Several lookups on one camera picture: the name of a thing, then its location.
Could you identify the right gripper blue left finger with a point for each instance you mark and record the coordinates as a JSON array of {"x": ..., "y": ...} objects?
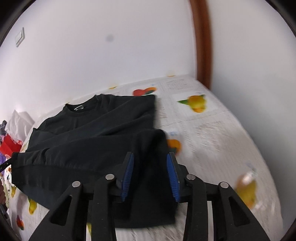
[{"x": 124, "y": 175}]

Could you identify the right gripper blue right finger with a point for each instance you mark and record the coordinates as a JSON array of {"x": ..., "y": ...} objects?
[{"x": 177, "y": 174}]

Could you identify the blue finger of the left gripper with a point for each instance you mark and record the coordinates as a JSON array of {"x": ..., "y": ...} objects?
[{"x": 5, "y": 165}]

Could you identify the black sweatshirt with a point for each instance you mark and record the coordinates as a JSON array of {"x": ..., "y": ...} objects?
[{"x": 87, "y": 141}]

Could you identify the person's left hand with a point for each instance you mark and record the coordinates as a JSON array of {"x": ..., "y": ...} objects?
[{"x": 2, "y": 194}]

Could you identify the red paper gift bag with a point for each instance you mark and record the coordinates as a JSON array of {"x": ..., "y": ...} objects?
[{"x": 10, "y": 146}]

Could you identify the plaid cloth in bag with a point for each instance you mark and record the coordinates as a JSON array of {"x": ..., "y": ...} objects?
[{"x": 2, "y": 128}]

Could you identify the white plastic bag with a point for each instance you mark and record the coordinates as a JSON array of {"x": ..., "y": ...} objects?
[{"x": 19, "y": 126}]

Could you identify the fruit print tablecloth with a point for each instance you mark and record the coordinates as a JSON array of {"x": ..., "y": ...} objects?
[{"x": 214, "y": 146}]

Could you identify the white wall switch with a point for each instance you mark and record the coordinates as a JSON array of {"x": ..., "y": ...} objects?
[{"x": 20, "y": 37}]

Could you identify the brown wooden door frame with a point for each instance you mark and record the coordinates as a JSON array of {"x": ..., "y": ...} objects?
[{"x": 202, "y": 28}]

